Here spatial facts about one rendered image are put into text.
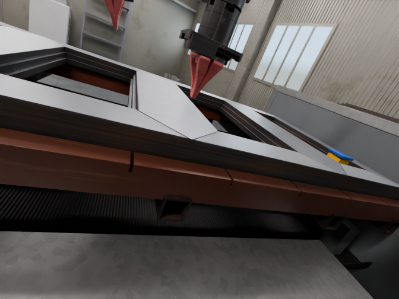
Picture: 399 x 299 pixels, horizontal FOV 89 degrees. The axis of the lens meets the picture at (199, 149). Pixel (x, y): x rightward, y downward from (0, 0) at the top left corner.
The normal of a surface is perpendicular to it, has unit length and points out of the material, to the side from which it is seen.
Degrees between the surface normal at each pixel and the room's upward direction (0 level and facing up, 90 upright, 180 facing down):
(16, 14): 90
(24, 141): 0
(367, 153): 90
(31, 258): 0
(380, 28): 90
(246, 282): 0
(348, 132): 90
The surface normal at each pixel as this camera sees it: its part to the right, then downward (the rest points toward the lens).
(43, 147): 0.34, -0.87
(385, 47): -0.84, -0.11
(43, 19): 0.40, 0.49
